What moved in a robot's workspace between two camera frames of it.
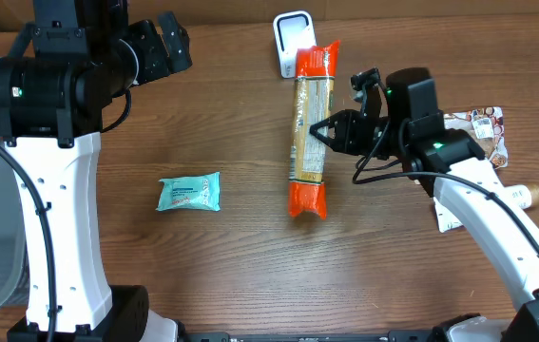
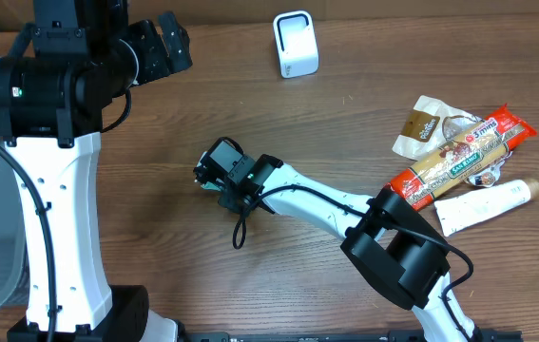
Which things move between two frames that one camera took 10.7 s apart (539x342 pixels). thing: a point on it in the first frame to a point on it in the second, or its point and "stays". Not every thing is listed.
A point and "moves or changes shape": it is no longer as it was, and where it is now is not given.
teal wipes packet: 196,192 moves or changes shape
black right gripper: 347,123 to 237,203
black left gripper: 156,52 stays
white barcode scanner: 293,30 stays
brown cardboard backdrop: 331,16 stays
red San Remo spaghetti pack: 312,101 to 460,156
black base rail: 412,335 stays
